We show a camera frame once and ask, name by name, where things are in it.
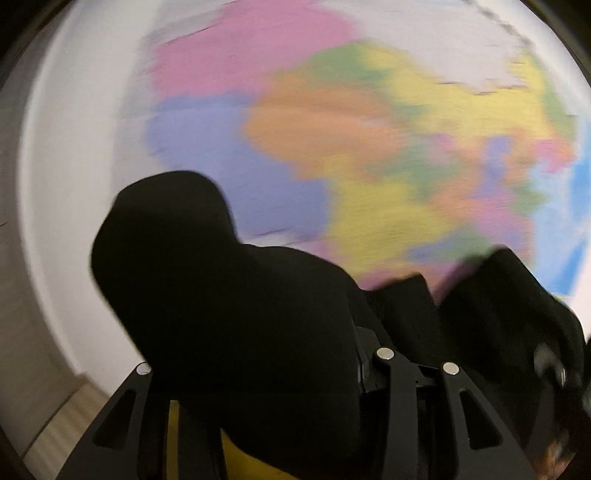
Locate yellow cloth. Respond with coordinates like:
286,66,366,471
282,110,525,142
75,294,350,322
166,399,301,480

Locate black coat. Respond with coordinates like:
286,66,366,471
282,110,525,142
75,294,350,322
90,170,590,480

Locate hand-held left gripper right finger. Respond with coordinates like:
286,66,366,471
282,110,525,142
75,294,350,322
355,325,525,480

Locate person's right hand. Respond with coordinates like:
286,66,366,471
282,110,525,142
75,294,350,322
541,438,572,473

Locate colourful wall map poster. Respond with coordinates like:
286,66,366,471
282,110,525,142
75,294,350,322
115,0,591,302

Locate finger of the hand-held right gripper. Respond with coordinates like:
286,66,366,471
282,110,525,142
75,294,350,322
532,343,572,389

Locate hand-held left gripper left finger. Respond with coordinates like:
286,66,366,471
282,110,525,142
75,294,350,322
55,362,172,480

